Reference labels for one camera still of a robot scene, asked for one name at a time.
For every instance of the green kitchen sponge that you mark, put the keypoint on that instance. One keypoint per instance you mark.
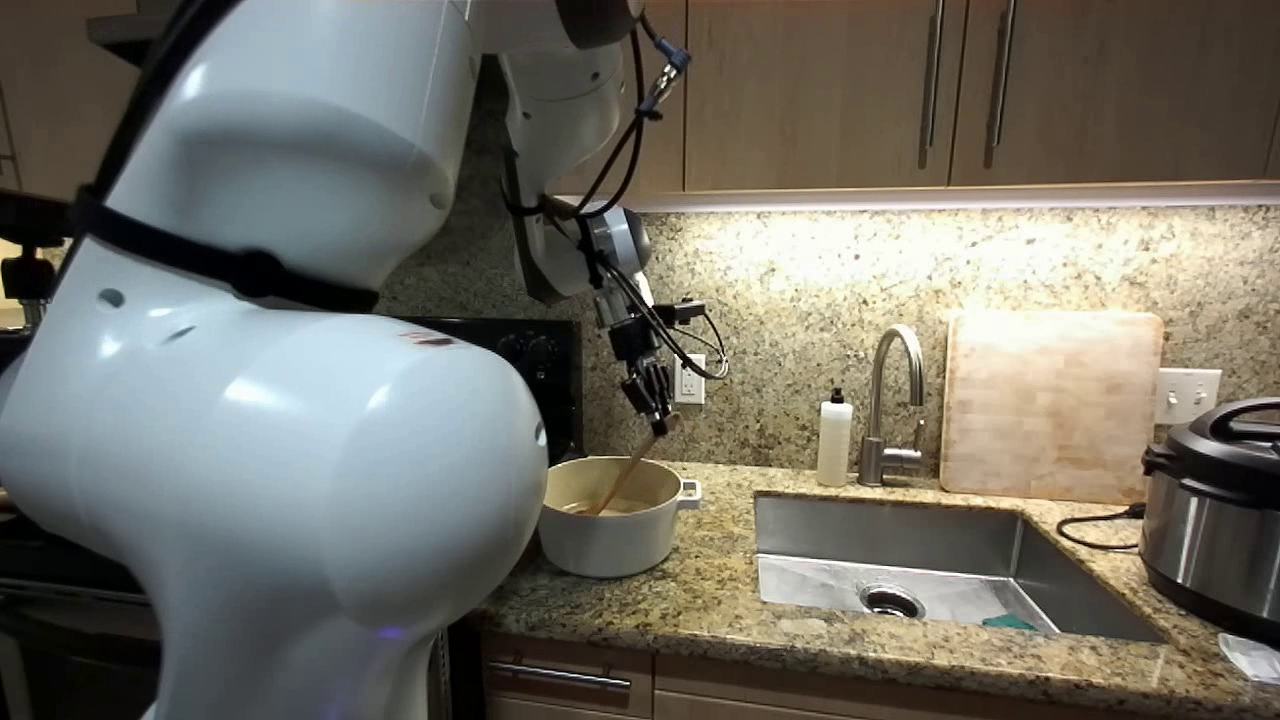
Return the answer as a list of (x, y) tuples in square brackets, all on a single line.
[(1013, 620)]

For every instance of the metal kitchen faucet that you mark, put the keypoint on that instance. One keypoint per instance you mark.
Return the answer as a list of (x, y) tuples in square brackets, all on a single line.
[(892, 463)]

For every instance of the wooden cutting board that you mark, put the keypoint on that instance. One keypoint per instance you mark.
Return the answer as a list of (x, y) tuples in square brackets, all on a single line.
[(1052, 404)]

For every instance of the stainless steel sink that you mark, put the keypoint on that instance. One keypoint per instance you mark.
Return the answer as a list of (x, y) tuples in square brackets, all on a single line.
[(882, 560)]

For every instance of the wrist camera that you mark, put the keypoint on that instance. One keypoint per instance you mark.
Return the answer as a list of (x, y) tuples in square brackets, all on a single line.
[(680, 315)]

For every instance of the wooden lower cabinet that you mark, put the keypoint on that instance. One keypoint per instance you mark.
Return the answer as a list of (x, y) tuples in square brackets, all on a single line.
[(800, 693)]

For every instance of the white cooking pot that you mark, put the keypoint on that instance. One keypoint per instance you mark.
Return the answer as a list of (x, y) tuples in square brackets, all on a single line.
[(606, 547)]

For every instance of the steel black pressure cooker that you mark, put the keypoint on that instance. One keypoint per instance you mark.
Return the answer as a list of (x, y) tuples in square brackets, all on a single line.
[(1214, 520)]

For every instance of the metal range hood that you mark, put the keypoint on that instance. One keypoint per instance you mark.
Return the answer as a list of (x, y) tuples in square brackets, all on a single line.
[(135, 34)]

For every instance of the white soap bottle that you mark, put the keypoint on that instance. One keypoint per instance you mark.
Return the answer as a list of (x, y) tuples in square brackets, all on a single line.
[(834, 441)]

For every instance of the black tripod head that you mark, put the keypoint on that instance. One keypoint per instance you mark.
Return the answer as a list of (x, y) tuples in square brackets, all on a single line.
[(26, 280)]

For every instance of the wooden upper cabinet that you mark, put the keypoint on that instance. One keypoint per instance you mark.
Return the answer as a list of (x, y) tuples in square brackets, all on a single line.
[(55, 94), (824, 94)]

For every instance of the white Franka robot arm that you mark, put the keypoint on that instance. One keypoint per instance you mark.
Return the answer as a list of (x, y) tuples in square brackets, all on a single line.
[(265, 441)]

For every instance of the wooden cabinet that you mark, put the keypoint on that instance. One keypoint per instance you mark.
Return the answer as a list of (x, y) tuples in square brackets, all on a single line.
[(55, 94), (824, 94), (800, 693)]

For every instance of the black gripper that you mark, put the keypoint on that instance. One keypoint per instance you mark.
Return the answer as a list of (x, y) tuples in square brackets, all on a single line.
[(640, 345)]

